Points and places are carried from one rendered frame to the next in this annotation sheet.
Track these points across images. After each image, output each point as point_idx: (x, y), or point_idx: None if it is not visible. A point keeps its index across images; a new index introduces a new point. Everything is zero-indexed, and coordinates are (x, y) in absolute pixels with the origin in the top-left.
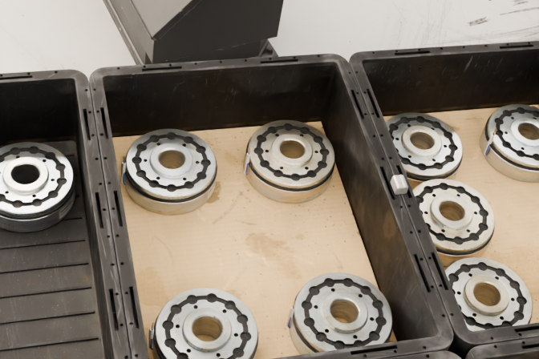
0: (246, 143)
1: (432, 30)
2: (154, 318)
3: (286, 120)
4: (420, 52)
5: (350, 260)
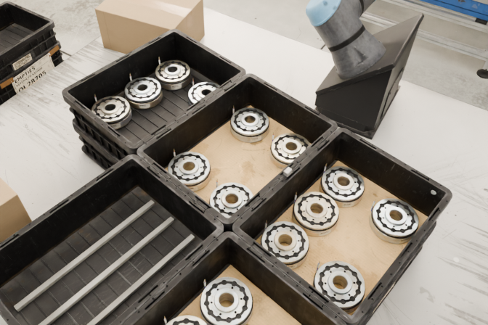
0: None
1: (460, 178)
2: None
3: (304, 138)
4: (372, 146)
5: None
